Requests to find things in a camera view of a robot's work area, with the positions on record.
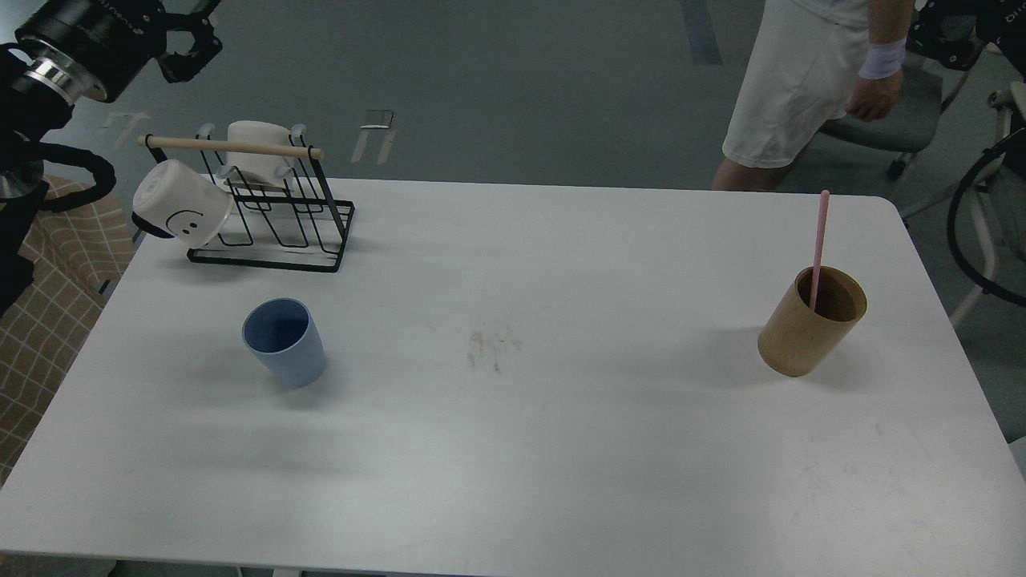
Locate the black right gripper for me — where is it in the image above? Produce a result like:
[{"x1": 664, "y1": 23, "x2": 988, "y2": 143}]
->
[{"x1": 907, "y1": 1, "x2": 1025, "y2": 71}]

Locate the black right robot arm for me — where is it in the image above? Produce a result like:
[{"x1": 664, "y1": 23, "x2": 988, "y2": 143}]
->
[{"x1": 908, "y1": 1, "x2": 1024, "y2": 322}]

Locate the checkered beige cloth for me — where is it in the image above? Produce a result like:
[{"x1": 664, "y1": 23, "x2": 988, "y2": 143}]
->
[{"x1": 1, "y1": 196, "x2": 135, "y2": 478}]

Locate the pink chopstick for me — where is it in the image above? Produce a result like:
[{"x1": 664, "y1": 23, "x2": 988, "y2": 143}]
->
[{"x1": 808, "y1": 189, "x2": 830, "y2": 312}]

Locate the person in white clothes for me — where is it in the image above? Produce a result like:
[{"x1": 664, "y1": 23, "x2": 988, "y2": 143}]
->
[{"x1": 712, "y1": 1, "x2": 915, "y2": 192}]

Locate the blue plastic cup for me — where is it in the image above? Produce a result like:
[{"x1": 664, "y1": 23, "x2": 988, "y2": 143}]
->
[{"x1": 241, "y1": 298, "x2": 327, "y2": 387}]

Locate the white mug on rack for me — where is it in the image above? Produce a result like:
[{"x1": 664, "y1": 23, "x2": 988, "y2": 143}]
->
[{"x1": 218, "y1": 120, "x2": 295, "y2": 188}]

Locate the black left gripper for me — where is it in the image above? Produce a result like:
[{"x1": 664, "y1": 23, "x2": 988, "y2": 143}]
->
[{"x1": 15, "y1": 1, "x2": 223, "y2": 103}]

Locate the white smiley face mug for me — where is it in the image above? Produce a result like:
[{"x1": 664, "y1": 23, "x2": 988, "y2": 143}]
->
[{"x1": 131, "y1": 159, "x2": 235, "y2": 249}]

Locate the brown wooden cylinder holder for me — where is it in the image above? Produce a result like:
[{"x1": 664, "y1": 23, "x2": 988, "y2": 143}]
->
[{"x1": 756, "y1": 266, "x2": 867, "y2": 377}]

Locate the black wire cup rack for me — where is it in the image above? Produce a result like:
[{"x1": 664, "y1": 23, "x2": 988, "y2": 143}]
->
[{"x1": 139, "y1": 124, "x2": 355, "y2": 273}]

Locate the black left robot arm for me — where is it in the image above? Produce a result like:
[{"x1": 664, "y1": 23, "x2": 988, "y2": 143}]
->
[{"x1": 1, "y1": 1, "x2": 221, "y2": 310}]

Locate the grey office chair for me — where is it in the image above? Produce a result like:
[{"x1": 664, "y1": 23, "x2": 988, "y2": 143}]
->
[{"x1": 820, "y1": 44, "x2": 984, "y2": 182}]

